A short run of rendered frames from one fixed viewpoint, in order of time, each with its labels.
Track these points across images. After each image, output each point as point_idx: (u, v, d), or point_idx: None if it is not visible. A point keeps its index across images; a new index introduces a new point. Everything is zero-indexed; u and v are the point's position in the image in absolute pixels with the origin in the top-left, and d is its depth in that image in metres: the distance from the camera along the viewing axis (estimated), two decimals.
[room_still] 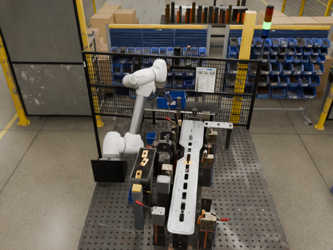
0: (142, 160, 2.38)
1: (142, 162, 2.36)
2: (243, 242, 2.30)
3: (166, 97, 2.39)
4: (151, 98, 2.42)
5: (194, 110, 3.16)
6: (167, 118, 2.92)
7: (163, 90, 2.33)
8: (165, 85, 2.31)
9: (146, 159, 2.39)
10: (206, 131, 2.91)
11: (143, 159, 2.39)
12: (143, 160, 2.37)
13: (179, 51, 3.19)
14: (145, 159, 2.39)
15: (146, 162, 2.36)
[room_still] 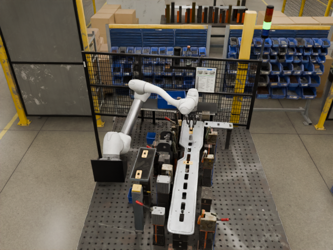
0: None
1: (190, 131, 2.95)
2: (243, 242, 2.30)
3: (194, 119, 2.89)
4: (189, 122, 2.91)
5: None
6: (167, 118, 2.92)
7: (194, 112, 2.81)
8: (196, 108, 2.80)
9: (192, 128, 2.98)
10: (206, 131, 2.91)
11: None
12: (190, 129, 2.96)
13: (179, 51, 3.19)
14: (191, 128, 2.98)
15: (193, 130, 2.96)
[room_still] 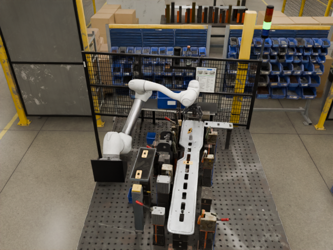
0: (188, 130, 2.98)
1: (188, 131, 2.96)
2: (243, 242, 2.30)
3: (197, 110, 2.84)
4: (185, 112, 2.87)
5: (194, 110, 3.16)
6: (167, 118, 2.92)
7: (195, 105, 2.77)
8: (197, 100, 2.76)
9: (191, 128, 2.99)
10: (206, 131, 2.91)
11: (188, 130, 2.99)
12: (189, 130, 2.97)
13: (179, 51, 3.19)
14: (190, 129, 2.99)
15: (191, 130, 2.96)
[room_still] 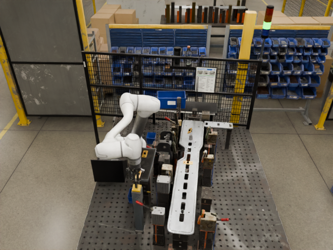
0: (188, 130, 2.98)
1: (188, 131, 2.96)
2: (243, 242, 2.30)
3: (138, 174, 2.08)
4: (133, 176, 2.10)
5: (194, 110, 3.16)
6: (167, 118, 2.92)
7: (138, 166, 2.00)
8: (139, 161, 1.98)
9: (191, 128, 2.99)
10: (206, 131, 2.91)
11: (188, 130, 2.99)
12: (189, 130, 2.97)
13: (179, 51, 3.19)
14: (190, 129, 2.99)
15: (191, 130, 2.96)
